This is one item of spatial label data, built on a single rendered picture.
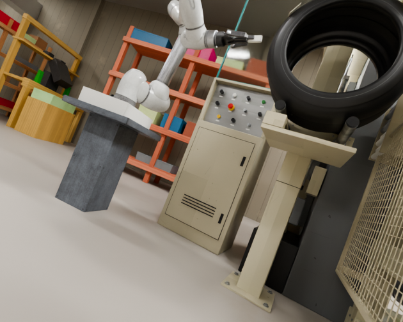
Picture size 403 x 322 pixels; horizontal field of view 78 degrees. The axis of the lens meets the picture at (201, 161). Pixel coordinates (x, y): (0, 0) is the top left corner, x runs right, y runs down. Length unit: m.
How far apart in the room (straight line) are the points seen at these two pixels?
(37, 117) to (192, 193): 3.70
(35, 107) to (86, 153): 3.46
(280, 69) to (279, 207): 0.70
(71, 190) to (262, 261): 1.25
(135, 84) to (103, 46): 5.39
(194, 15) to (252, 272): 1.35
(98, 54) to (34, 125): 2.83
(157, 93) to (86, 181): 0.78
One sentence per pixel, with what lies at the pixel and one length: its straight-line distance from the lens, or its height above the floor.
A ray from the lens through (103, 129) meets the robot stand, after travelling 1.75.
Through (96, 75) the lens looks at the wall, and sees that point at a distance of 6.92.
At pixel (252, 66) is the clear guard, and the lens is 2.13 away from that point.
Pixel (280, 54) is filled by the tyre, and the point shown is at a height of 1.10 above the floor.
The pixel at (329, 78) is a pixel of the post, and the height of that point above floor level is 1.24.
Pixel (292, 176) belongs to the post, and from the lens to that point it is 1.42.
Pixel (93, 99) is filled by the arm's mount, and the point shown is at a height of 0.69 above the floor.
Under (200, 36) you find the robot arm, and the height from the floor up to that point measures 1.18.
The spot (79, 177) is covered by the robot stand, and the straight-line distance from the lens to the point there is 1.80.
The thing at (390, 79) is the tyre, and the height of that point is 1.08.
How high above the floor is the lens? 0.52
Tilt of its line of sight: 2 degrees up
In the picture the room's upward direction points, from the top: 22 degrees clockwise
